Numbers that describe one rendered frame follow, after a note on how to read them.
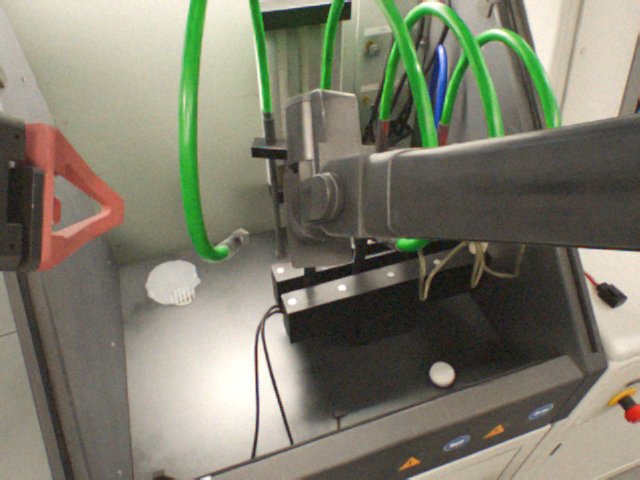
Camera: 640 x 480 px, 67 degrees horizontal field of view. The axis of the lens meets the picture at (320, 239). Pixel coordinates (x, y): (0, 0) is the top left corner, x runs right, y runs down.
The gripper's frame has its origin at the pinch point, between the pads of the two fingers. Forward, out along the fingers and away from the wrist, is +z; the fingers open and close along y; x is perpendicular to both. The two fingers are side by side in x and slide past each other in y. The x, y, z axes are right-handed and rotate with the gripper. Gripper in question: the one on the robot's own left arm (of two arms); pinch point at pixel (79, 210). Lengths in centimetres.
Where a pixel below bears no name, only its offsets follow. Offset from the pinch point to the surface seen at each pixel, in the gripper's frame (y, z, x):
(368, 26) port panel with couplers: -4, 53, -35
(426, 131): -18.0, 21.6, -9.1
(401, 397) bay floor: -11, 54, 25
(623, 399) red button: -44, 68, 25
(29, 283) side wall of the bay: 22.3, 15.4, 6.2
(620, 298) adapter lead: -41, 57, 8
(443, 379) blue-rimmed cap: -17, 57, 22
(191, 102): -2.4, 7.7, -8.8
